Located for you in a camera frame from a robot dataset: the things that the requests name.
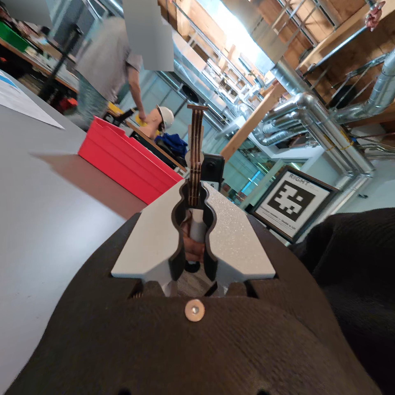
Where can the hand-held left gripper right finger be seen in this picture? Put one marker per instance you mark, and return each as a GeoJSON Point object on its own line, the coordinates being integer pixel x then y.
{"type": "Point", "coordinates": [240, 243]}

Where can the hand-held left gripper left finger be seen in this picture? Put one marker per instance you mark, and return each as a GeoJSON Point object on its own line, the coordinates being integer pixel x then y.
{"type": "Point", "coordinates": [145, 240]}

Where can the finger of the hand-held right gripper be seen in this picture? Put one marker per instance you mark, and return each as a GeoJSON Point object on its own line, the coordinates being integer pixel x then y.
{"type": "Point", "coordinates": [201, 166]}
{"type": "Point", "coordinates": [187, 163]}

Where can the assembled layered wooden part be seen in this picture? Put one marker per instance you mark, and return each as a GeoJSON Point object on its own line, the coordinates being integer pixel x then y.
{"type": "Point", "coordinates": [196, 148]}

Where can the grey desk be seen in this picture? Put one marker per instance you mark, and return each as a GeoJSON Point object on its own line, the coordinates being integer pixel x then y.
{"type": "Point", "coordinates": [46, 216]}

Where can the person's right hand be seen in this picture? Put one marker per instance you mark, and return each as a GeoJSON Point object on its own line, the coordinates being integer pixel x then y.
{"type": "Point", "coordinates": [193, 250]}

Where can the blue cloth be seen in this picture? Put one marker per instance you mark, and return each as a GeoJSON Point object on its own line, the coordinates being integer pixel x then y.
{"type": "Point", "coordinates": [172, 143]}

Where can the white hard hat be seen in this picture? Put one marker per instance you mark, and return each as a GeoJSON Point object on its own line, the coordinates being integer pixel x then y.
{"type": "Point", "coordinates": [166, 115]}

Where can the mannequin head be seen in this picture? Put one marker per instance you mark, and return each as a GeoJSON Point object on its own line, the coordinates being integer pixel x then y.
{"type": "Point", "coordinates": [152, 123]}

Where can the wooden beam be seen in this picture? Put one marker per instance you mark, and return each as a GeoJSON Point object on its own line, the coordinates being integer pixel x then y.
{"type": "Point", "coordinates": [253, 120]}

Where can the red plastic bin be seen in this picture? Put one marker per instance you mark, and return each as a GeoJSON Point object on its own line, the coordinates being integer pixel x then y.
{"type": "Point", "coordinates": [123, 154]}

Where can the black framed marker sign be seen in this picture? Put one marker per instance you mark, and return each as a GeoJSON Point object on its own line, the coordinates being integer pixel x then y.
{"type": "Point", "coordinates": [293, 200]}

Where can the silver ventilation ducts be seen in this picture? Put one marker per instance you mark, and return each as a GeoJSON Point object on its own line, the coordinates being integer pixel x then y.
{"type": "Point", "coordinates": [324, 123]}

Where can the black stand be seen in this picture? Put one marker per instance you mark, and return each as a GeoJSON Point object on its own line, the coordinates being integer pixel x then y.
{"type": "Point", "coordinates": [58, 71]}

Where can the white printed paper sheet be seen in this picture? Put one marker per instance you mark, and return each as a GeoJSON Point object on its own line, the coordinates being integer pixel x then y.
{"type": "Point", "coordinates": [18, 98]}

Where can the green plastic bin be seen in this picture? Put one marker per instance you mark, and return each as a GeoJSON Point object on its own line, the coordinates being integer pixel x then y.
{"type": "Point", "coordinates": [12, 37]}

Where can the red pipe valve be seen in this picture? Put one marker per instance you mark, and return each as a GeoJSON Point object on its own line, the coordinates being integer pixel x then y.
{"type": "Point", "coordinates": [375, 15]}

